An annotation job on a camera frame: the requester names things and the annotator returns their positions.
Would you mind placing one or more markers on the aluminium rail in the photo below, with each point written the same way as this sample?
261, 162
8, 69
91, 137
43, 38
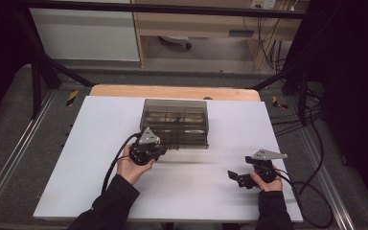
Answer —
16, 150
327, 182

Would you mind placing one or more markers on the wooden table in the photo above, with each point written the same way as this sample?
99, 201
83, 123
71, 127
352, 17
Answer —
140, 92

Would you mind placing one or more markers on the dark curtain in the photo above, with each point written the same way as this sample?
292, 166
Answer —
0, 57
354, 80

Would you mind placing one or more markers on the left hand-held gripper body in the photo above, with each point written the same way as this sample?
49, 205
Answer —
143, 153

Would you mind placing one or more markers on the white board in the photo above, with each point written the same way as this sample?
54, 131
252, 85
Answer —
92, 134

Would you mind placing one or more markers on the light wooden desk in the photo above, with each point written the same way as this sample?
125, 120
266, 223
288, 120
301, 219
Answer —
188, 27

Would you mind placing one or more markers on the person's left hand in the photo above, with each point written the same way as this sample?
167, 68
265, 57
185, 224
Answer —
131, 171

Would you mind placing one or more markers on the black metal stand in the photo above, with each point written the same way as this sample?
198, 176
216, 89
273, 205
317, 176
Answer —
36, 83
303, 92

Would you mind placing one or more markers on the chair base with caster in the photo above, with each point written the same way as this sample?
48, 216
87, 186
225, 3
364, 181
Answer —
175, 40

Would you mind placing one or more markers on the white cabinet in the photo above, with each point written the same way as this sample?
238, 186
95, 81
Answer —
86, 35

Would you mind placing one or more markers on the white power strip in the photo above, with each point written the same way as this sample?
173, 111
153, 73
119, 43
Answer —
263, 4

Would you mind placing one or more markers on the black horizontal frame bar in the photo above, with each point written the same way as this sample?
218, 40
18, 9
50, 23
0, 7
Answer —
172, 9

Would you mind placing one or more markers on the smoky transparent drawer box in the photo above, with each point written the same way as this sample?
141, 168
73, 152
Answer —
179, 118

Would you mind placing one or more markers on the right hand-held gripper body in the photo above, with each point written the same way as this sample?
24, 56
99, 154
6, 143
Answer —
263, 171

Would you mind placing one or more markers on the person's right hand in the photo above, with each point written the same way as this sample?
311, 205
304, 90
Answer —
268, 187

